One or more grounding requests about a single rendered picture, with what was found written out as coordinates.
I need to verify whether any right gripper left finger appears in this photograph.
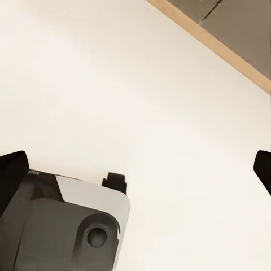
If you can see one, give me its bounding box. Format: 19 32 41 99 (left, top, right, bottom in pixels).
0 150 30 217

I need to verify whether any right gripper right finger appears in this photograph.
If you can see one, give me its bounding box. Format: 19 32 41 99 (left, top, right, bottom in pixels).
253 150 271 195

